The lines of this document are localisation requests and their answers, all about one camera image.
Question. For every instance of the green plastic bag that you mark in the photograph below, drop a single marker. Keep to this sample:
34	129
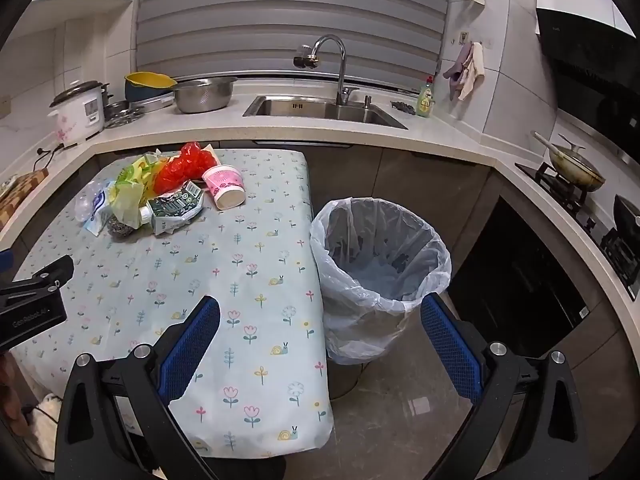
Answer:
127	195

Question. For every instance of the black range hood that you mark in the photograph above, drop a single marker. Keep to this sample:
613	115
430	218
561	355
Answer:
590	75

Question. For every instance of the dark scouring pad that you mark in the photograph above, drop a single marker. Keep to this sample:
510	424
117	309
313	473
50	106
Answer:
402	107

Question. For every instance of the stainless steel sink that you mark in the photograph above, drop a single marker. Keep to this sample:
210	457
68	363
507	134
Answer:
320	109

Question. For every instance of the blue white wrapper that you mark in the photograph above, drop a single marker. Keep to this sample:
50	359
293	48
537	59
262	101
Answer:
100	215

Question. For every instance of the black gas stove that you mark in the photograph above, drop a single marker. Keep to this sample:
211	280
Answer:
595	220

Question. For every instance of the cream frying pan with lid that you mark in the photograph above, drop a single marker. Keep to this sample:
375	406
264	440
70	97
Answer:
575	167

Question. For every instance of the white rice cooker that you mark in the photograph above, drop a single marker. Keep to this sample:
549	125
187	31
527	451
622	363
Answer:
75	115

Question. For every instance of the pink paper cup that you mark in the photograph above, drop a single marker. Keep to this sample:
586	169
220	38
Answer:
225	185

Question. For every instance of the green dish soap bottle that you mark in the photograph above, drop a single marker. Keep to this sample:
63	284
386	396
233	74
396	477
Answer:
425	102

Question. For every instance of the cream hanging cloth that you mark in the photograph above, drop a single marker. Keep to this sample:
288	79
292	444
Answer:
475	67

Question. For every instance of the lined grey trash bin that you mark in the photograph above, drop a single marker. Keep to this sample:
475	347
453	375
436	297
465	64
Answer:
380	270

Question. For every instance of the wooden cutting board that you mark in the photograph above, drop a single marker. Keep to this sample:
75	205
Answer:
20	195

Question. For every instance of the crumpled green milk carton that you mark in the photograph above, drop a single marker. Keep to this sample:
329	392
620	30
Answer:
175	207

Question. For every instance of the steel colander bowl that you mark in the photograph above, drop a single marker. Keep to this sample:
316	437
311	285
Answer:
205	95

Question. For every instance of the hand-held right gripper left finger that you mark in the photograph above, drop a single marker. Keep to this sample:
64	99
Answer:
190	345

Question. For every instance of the black wok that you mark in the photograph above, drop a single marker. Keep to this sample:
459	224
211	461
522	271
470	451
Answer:
630	215

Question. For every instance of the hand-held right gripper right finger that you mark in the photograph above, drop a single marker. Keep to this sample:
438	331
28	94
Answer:
450	345

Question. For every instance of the floral pale blue tablecloth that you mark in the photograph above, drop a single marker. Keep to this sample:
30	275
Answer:
225	260

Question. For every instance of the red plastic bag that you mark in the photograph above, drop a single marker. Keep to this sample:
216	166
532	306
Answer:
180	170

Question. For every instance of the grey striped window blind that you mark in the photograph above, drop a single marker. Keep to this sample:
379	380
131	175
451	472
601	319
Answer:
280	10

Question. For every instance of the chrome kitchen faucet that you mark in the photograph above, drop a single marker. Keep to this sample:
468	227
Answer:
341	75

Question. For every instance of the steel wool scrubber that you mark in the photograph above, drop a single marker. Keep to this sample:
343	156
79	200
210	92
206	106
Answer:
120	230

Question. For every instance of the black built-in oven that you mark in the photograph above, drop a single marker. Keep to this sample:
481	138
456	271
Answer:
515	285

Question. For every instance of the purple hanging cloth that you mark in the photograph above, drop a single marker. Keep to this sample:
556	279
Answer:
457	70

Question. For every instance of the clear plastic bottle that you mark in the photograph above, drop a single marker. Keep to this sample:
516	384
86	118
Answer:
87	205

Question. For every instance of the dark blue basin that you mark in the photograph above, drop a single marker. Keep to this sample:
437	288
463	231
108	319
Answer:
140	94

